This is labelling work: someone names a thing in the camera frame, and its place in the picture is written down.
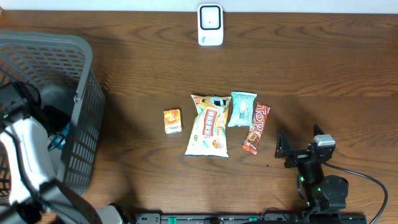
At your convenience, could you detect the red Top chocolate bar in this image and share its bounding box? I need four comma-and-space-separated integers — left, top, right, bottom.
241, 101, 271, 155

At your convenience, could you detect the large yellow snack bag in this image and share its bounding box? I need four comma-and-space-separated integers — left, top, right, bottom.
185, 95, 231, 159

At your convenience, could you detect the small orange snack box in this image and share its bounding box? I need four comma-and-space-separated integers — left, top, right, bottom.
164, 109, 182, 134

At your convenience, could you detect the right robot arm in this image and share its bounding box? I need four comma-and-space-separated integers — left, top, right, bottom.
275, 125, 349, 212

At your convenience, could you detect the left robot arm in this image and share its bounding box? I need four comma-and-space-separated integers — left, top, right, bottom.
1, 82, 134, 223

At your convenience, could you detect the white barcode scanner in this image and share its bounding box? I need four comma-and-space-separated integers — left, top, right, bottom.
197, 3, 224, 46

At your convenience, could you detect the grey plastic shopping basket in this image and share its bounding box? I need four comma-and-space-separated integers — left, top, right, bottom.
1, 30, 106, 195

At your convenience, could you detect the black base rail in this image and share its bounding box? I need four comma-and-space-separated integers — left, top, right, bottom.
134, 212, 367, 224

